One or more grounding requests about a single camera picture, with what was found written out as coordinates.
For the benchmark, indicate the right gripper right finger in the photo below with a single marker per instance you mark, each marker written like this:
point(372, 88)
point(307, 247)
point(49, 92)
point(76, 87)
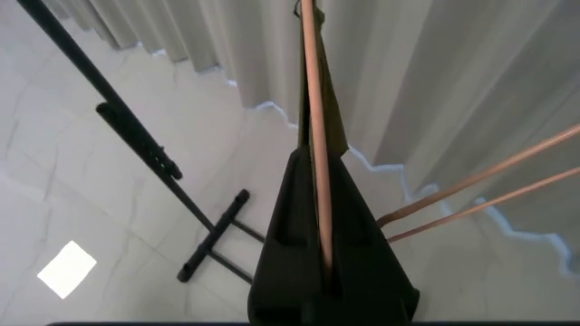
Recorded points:
point(367, 271)

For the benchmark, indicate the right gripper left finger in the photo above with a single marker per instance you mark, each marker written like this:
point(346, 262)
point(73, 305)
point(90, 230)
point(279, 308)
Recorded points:
point(285, 262)

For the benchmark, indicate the green t-shirt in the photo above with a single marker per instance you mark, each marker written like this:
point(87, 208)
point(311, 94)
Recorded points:
point(334, 122)

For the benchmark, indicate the pink clothes hanger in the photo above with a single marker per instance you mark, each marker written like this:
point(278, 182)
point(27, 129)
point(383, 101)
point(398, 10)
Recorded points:
point(498, 166)
point(316, 113)

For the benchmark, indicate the black clothes rack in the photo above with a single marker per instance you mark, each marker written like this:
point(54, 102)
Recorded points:
point(136, 137)

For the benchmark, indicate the white curtain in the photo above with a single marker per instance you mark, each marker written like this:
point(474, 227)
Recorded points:
point(408, 68)

